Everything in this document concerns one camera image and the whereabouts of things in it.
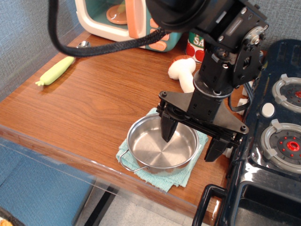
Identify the teal folded cloth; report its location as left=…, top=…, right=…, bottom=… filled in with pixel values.
left=116, top=108, right=208, bottom=192

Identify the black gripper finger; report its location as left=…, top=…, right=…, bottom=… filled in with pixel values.
left=205, top=137, right=229, bottom=162
left=160, top=113, right=178, bottom=142

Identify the toy microwave teal and cream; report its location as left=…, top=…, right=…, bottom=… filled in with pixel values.
left=74, top=0, right=183, bottom=53

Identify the spoon with green handle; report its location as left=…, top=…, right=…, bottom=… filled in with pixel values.
left=35, top=56, right=76, bottom=86

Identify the orange object bottom left corner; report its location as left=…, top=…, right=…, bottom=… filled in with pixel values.
left=0, top=207, right=23, bottom=226

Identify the black braided cable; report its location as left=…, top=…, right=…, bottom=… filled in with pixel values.
left=48, top=0, right=166, bottom=57

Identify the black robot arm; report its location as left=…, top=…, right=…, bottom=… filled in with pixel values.
left=146, top=0, right=268, bottom=162

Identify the tomato sauce can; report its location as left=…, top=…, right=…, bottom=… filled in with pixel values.
left=186, top=32, right=205, bottom=63

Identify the black toy stove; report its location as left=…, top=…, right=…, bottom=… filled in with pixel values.
left=193, top=39, right=301, bottom=226

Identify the plush mushroom toy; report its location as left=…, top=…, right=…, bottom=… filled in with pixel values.
left=167, top=55, right=196, bottom=93

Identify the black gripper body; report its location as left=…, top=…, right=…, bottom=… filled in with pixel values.
left=157, top=83, right=249, bottom=142

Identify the stainless steel pot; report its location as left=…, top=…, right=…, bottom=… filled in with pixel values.
left=118, top=113, right=200, bottom=176

